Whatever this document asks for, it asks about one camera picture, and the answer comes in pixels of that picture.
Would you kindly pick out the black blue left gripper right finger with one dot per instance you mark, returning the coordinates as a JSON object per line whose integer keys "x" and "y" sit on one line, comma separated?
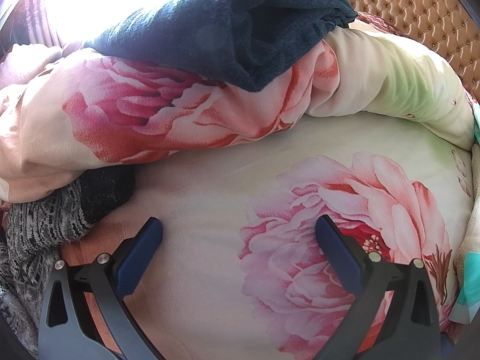
{"x": 411, "y": 327}

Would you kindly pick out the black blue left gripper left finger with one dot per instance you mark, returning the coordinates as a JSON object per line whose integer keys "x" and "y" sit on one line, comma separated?
{"x": 67, "y": 329}

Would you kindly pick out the teal white patterned cloth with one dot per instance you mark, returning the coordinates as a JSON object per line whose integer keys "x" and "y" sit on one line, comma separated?
{"x": 467, "y": 262}

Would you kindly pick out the grey black knit garment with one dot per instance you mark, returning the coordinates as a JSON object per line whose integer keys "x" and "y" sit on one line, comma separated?
{"x": 35, "y": 232}

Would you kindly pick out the floral pink bed sheet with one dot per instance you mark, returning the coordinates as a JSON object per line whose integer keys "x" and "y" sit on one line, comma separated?
{"x": 239, "y": 274}

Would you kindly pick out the floral pink rolled quilt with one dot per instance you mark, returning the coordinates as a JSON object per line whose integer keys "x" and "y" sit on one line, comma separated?
{"x": 65, "y": 113}

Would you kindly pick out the maroon striped curtain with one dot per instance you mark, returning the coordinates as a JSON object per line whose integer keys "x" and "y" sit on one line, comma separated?
{"x": 27, "y": 22}

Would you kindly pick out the tufted tan leather headboard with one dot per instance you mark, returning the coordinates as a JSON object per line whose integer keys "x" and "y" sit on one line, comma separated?
{"x": 445, "y": 26}

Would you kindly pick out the dark teal knit pants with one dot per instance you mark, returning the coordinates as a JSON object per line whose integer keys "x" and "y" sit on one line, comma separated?
{"x": 245, "y": 43}

